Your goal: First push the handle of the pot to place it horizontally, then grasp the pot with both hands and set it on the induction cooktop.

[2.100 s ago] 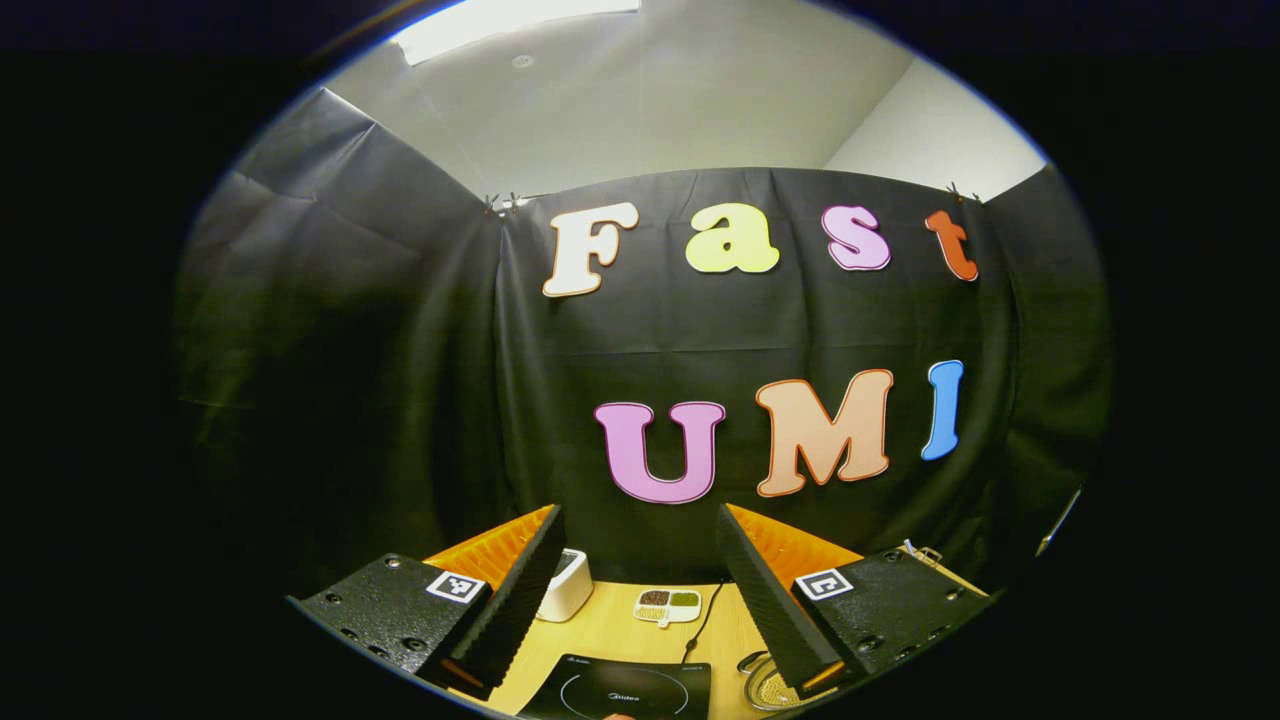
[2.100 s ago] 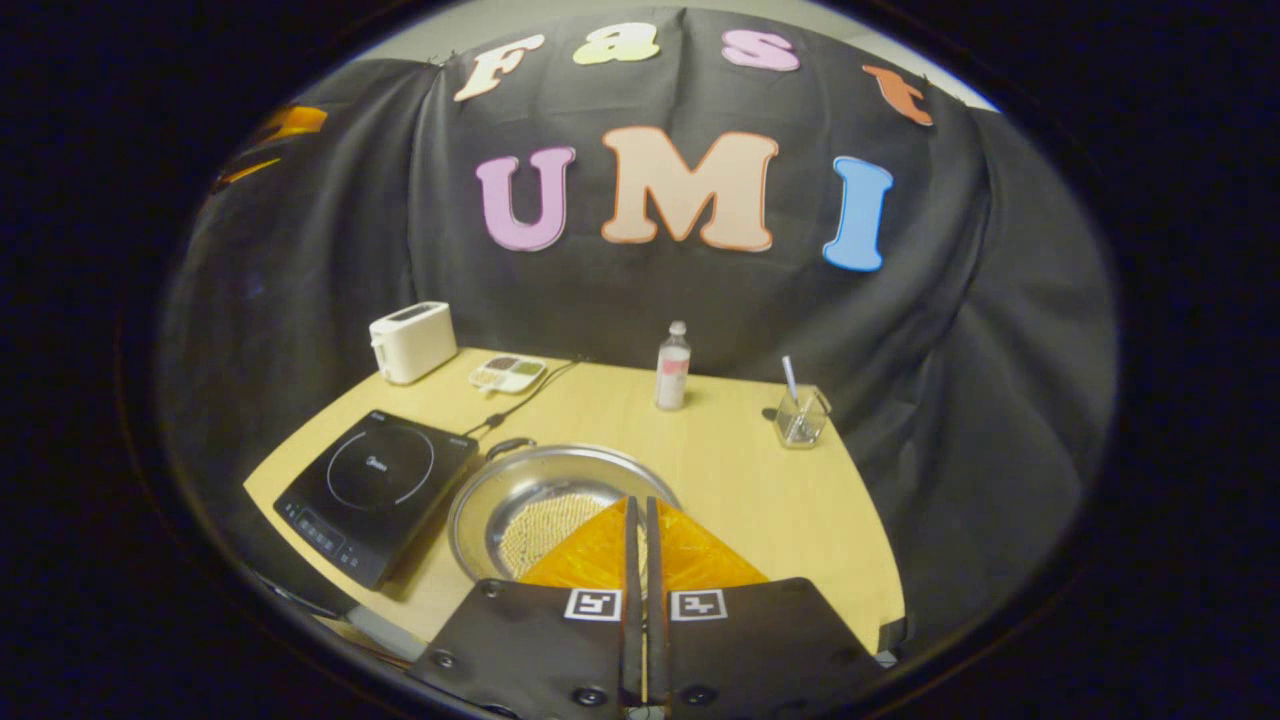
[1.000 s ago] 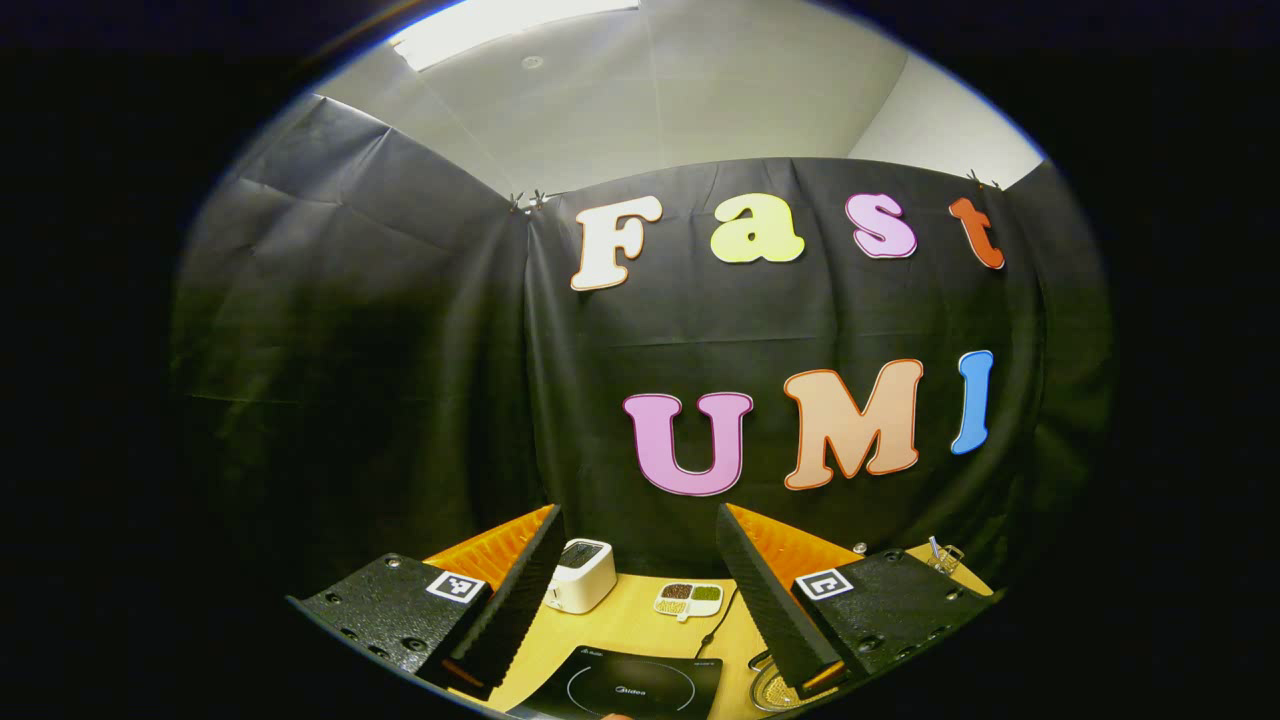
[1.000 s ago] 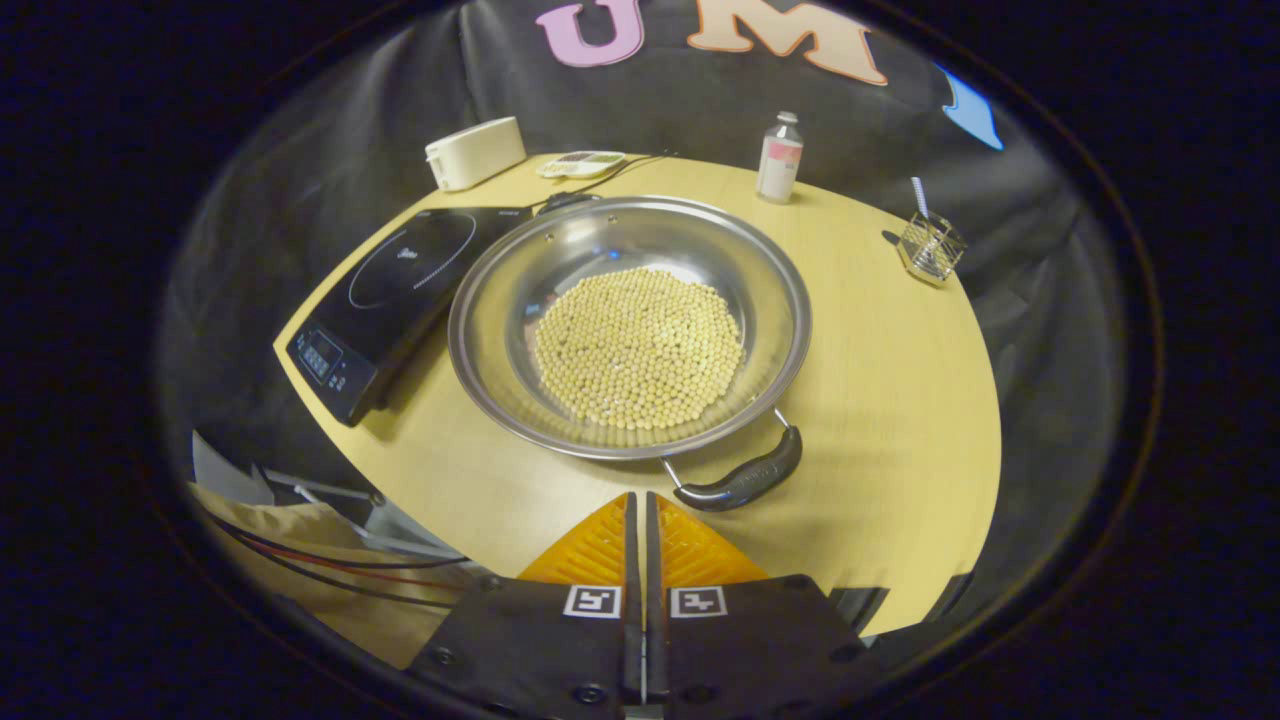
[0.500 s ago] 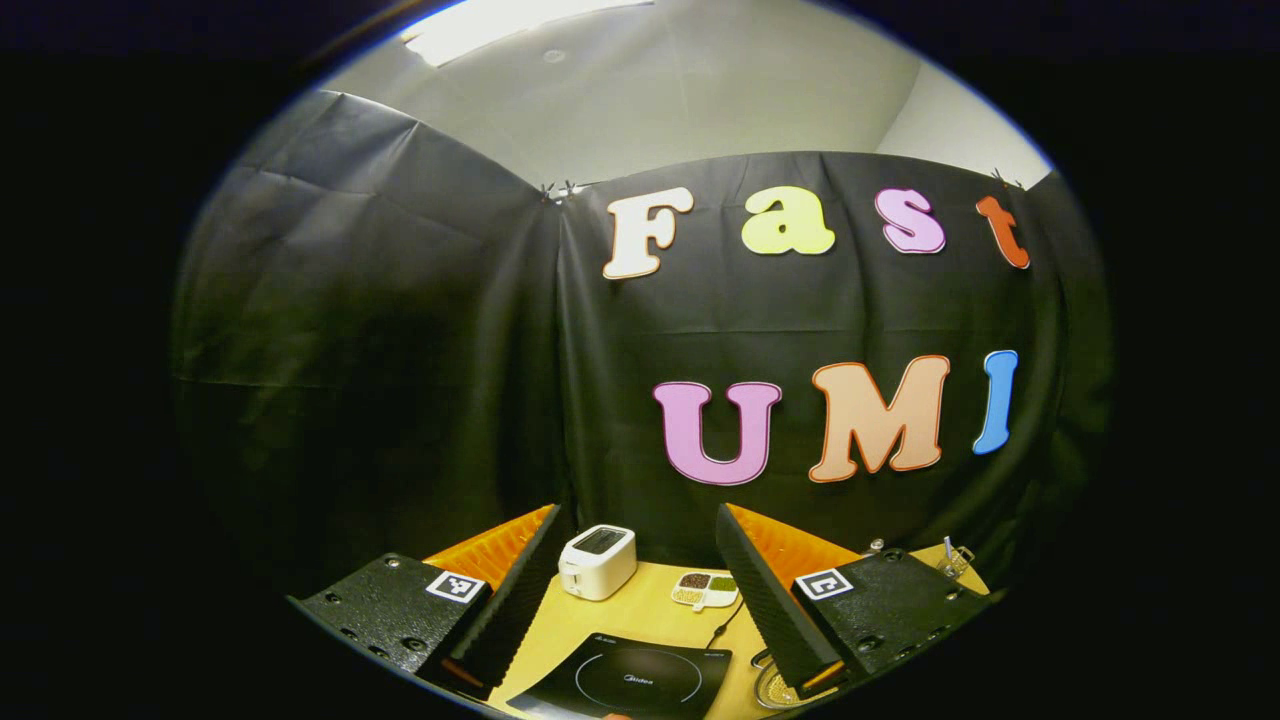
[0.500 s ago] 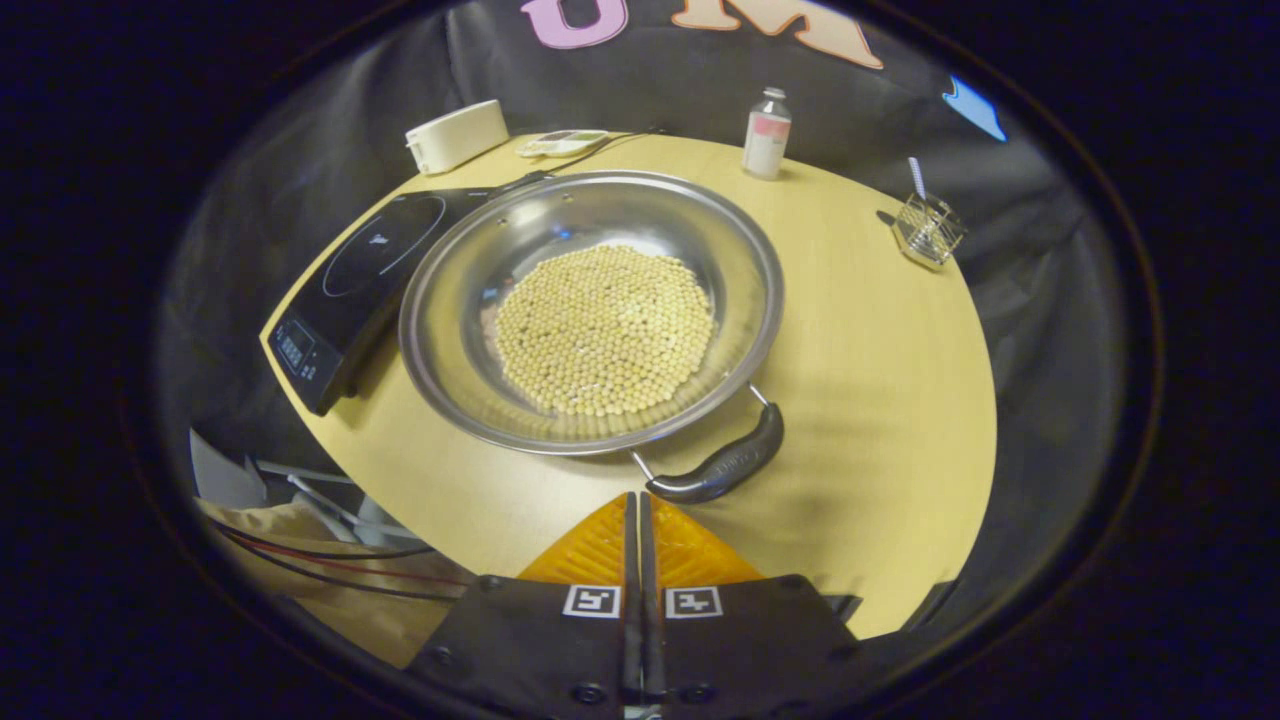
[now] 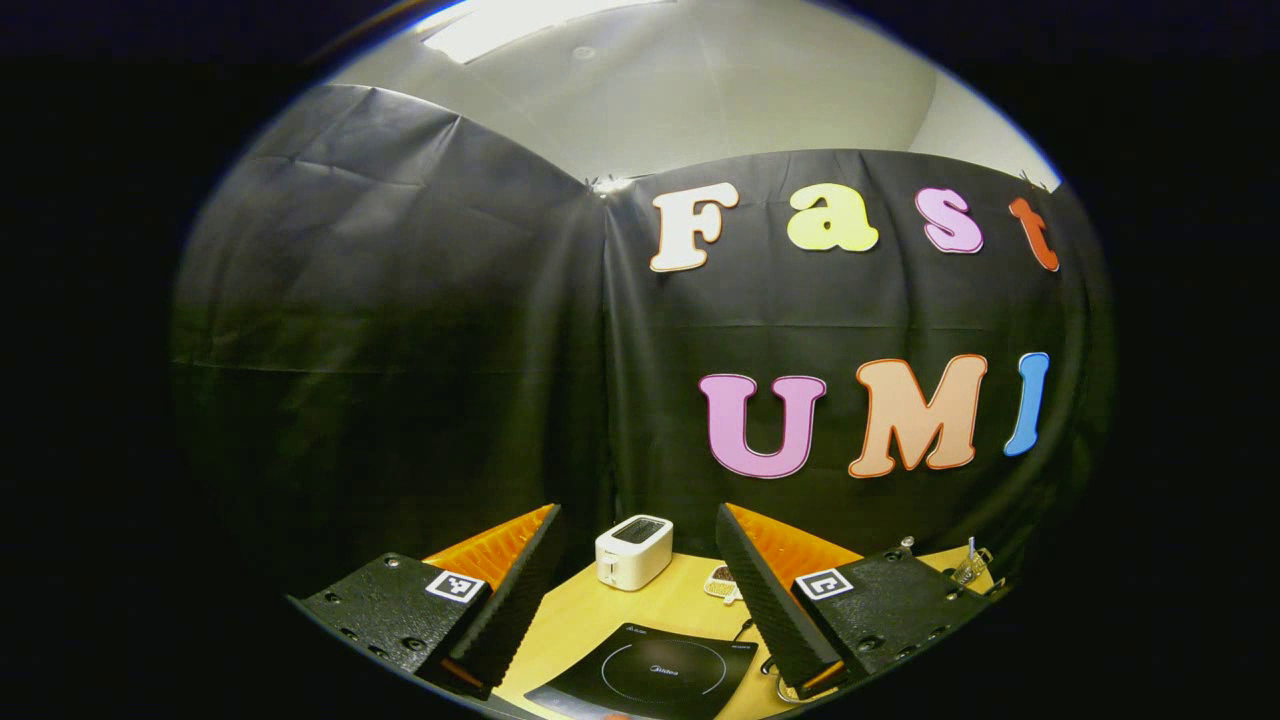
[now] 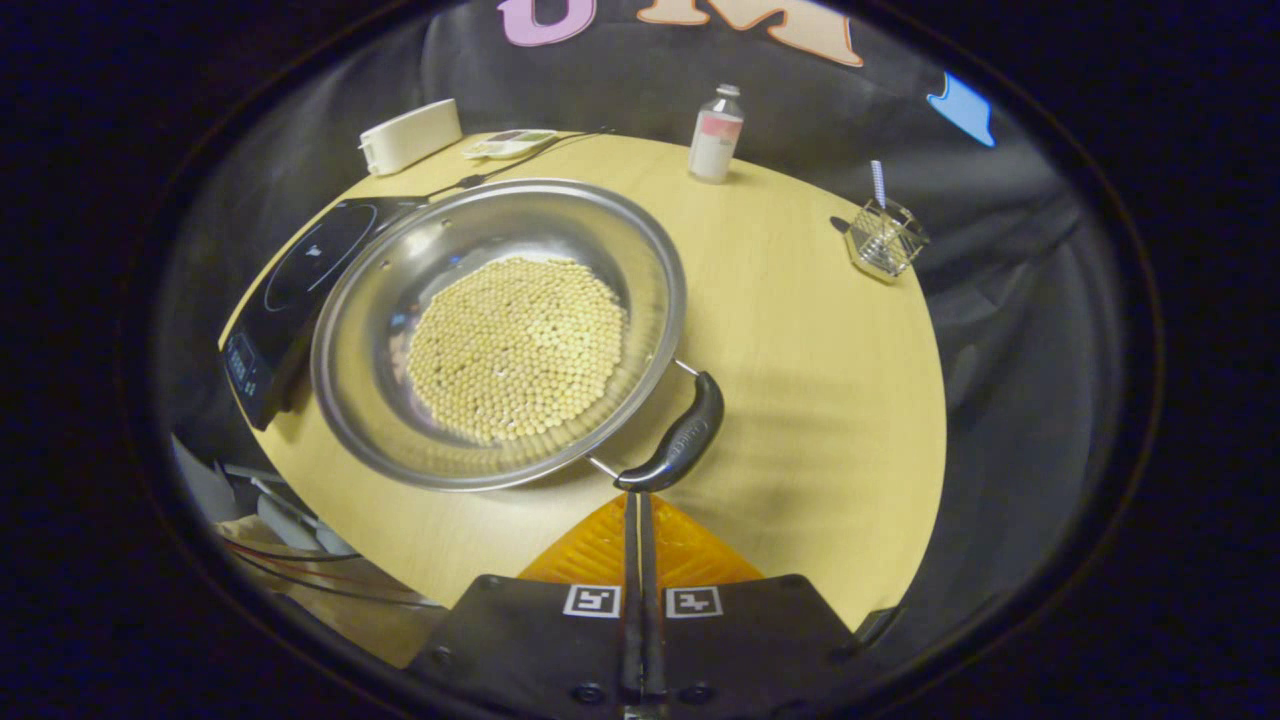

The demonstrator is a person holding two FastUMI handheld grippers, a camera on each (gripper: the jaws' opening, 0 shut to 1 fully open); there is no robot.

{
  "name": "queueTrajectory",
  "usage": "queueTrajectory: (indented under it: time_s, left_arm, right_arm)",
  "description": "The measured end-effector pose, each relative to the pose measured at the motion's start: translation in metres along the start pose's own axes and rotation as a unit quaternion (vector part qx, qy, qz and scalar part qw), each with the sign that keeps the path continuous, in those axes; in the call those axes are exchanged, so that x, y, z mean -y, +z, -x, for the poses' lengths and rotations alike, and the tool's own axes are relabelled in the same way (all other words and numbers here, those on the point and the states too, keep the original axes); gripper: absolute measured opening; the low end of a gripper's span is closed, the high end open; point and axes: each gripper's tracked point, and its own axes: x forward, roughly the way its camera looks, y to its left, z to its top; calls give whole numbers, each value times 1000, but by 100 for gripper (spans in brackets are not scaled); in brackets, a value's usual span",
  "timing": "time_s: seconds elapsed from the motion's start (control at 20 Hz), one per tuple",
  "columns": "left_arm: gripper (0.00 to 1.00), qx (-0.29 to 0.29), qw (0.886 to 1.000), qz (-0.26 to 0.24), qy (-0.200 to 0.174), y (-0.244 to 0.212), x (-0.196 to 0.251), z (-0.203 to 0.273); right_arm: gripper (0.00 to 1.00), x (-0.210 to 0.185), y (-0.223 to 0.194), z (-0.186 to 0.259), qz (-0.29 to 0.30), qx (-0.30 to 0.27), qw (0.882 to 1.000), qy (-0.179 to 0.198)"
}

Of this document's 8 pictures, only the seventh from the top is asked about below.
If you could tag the white toaster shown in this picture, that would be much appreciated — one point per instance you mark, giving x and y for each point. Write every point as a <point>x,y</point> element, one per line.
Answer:
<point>632,555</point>

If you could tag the black induction cooktop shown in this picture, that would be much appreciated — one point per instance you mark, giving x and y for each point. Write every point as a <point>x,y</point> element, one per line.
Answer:
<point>650,675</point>

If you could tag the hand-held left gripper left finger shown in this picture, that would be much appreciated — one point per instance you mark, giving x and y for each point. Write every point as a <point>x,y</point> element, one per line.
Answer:
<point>525,585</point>

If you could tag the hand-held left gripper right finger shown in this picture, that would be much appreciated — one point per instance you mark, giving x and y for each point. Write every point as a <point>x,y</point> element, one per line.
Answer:
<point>755,590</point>

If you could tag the black backdrop cloth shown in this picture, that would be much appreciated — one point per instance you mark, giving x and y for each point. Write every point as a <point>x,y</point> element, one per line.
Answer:
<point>450,350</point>

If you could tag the white divided plate of beans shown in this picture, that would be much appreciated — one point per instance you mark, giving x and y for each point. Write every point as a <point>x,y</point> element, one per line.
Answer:
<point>720,583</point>

